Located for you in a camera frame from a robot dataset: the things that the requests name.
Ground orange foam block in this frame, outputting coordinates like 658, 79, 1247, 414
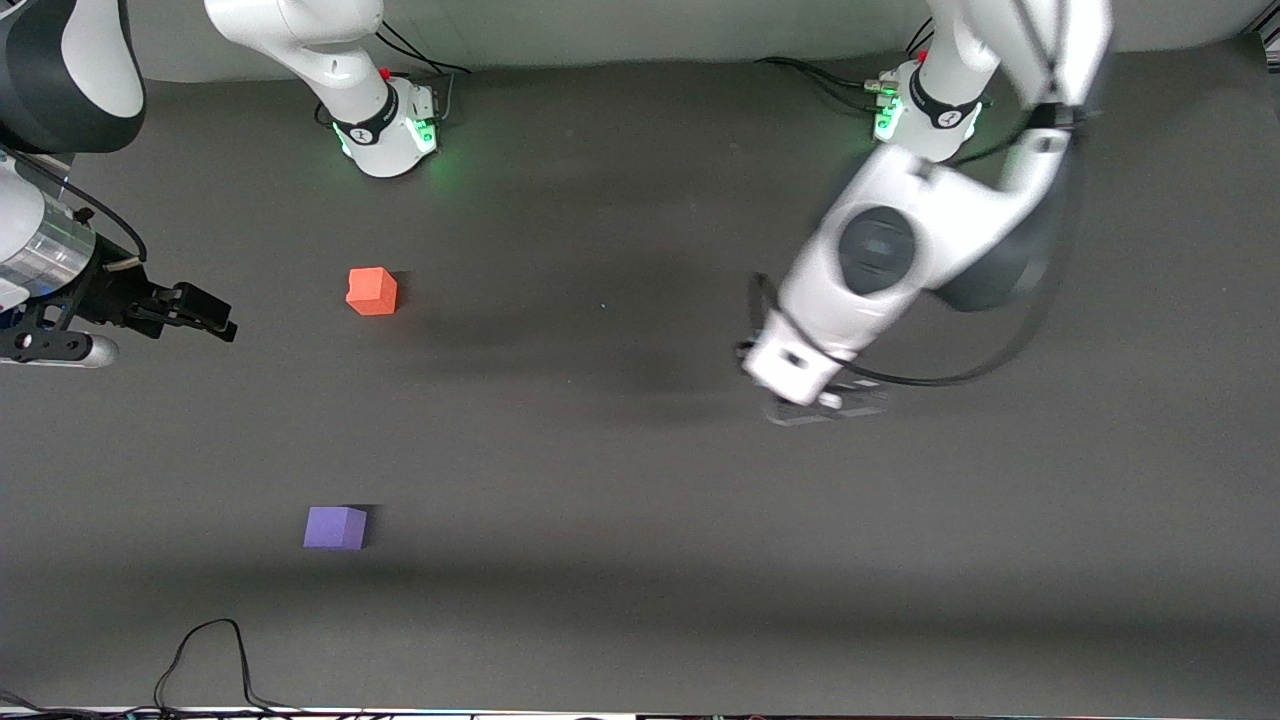
345, 267, 399, 317

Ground purple foam block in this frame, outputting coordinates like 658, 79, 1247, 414
303, 506, 369, 552

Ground dark grey table mat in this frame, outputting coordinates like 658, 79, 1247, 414
0, 35, 1280, 714

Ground thin black looped cable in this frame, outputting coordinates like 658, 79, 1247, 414
0, 617, 313, 720

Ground black right arm base cables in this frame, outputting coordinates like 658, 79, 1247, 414
374, 18, 473, 126

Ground black arm base cables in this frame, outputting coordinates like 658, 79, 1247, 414
374, 18, 473, 126
753, 18, 935, 113

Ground black left arm base cables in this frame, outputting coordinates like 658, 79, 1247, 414
753, 18, 935, 113

